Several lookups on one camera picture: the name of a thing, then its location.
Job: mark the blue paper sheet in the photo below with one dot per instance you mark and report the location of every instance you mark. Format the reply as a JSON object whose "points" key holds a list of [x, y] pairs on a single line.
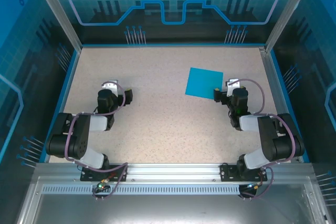
{"points": [[203, 82]]}

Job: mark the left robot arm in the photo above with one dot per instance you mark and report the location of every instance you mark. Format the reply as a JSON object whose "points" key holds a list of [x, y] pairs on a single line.
{"points": [[78, 134]]}

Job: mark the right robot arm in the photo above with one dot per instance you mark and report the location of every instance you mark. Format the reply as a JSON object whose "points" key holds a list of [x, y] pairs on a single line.
{"points": [[265, 134]]}

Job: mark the grey metal plate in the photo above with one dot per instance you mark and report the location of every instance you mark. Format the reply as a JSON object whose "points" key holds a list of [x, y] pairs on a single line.
{"points": [[168, 208]]}

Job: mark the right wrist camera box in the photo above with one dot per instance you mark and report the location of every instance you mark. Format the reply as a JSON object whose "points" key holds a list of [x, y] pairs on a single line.
{"points": [[235, 83]]}

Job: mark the aluminium side rail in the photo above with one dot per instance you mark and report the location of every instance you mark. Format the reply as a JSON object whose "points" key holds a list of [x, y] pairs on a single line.
{"points": [[275, 98]]}

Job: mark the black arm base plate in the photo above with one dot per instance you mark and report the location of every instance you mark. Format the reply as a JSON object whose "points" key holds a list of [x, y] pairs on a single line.
{"points": [[228, 172], [89, 175]]}

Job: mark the aluminium mounting rail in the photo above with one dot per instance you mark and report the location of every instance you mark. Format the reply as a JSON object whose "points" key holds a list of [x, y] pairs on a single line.
{"points": [[170, 171]]}

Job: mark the aluminium frame post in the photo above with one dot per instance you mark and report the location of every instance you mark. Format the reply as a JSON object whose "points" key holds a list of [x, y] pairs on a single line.
{"points": [[57, 11], [288, 11]]}

